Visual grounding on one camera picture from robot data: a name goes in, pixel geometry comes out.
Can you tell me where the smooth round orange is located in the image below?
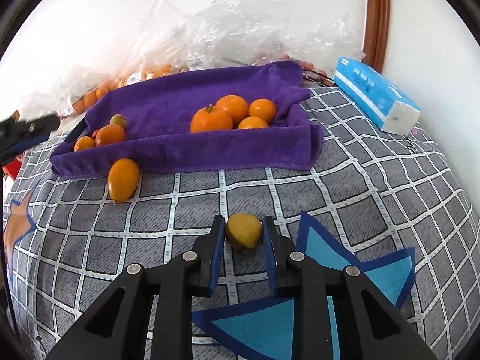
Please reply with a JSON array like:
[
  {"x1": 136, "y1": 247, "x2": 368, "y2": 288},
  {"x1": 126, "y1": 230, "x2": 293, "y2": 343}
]
[{"x1": 74, "y1": 136, "x2": 96, "y2": 152}]

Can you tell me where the lone orange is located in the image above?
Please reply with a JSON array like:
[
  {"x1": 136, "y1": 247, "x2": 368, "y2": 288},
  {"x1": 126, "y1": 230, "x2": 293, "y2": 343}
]
[{"x1": 95, "y1": 124, "x2": 126, "y2": 146}]

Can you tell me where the yellow green round fruit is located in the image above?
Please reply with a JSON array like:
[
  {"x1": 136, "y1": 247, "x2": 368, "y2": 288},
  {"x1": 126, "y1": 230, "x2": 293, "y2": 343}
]
[{"x1": 110, "y1": 114, "x2": 127, "y2": 129}]

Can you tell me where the oval yellow orange fruit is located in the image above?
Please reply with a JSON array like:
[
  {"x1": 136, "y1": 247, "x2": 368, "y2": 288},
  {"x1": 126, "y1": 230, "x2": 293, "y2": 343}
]
[{"x1": 107, "y1": 158, "x2": 140, "y2": 203}]

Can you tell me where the stemmed mandarin orange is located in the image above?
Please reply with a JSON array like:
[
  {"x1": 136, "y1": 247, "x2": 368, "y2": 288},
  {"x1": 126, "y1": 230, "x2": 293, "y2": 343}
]
[{"x1": 190, "y1": 106, "x2": 233, "y2": 133}]

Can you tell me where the large orange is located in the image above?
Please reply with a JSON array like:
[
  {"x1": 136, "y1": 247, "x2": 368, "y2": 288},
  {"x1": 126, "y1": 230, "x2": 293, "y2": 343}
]
[{"x1": 216, "y1": 95, "x2": 249, "y2": 127}]

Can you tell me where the small orange tangerine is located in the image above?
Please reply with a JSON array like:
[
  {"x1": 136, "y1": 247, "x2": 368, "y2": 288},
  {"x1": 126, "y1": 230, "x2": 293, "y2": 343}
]
[
  {"x1": 238, "y1": 116, "x2": 269, "y2": 129},
  {"x1": 248, "y1": 98, "x2": 277, "y2": 124}
]

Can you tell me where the red paper shopping bag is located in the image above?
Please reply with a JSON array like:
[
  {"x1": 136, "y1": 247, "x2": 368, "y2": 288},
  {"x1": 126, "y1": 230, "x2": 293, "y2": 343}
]
[{"x1": 2, "y1": 157, "x2": 23, "y2": 180}]

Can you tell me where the clear bag of oranges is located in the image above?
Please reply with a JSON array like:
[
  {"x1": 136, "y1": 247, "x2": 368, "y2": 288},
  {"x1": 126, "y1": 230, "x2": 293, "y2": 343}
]
[{"x1": 52, "y1": 63, "x2": 142, "y2": 117}]

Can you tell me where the grey checked star blanket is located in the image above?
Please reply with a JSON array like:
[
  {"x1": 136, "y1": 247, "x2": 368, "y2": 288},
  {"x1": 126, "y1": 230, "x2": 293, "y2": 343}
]
[{"x1": 2, "y1": 88, "x2": 479, "y2": 359}]

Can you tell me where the blue tissue pack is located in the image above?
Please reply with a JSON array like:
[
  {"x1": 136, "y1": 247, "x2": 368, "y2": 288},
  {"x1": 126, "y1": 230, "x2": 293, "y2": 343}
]
[{"x1": 333, "y1": 57, "x2": 421, "y2": 136}]

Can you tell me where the purple towel lined tray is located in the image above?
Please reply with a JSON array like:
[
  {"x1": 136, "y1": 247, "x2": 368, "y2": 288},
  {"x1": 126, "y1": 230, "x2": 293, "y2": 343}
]
[{"x1": 50, "y1": 60, "x2": 325, "y2": 178}]

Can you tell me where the clear bag of kumquats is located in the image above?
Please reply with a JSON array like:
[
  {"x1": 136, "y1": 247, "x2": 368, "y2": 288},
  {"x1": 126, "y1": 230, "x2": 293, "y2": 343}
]
[{"x1": 118, "y1": 0, "x2": 288, "y2": 86}]

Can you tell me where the brown wooden door frame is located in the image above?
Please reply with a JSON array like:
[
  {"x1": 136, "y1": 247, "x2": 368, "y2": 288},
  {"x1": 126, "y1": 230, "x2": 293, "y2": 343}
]
[{"x1": 362, "y1": 0, "x2": 391, "y2": 73}]

